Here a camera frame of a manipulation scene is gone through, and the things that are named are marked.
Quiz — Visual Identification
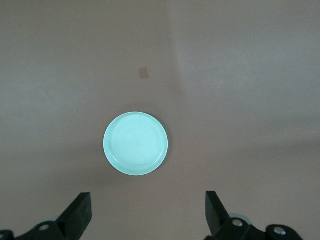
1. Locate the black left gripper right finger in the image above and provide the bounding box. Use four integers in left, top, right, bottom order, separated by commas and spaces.
204, 191, 305, 240

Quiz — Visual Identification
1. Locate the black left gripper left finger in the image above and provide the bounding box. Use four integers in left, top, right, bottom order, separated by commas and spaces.
0, 191, 93, 240

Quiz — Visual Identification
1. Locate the pale green round plate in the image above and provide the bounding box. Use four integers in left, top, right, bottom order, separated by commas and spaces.
103, 111, 169, 176

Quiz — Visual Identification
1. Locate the brown tape square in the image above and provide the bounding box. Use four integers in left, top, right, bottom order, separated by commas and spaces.
138, 67, 151, 80

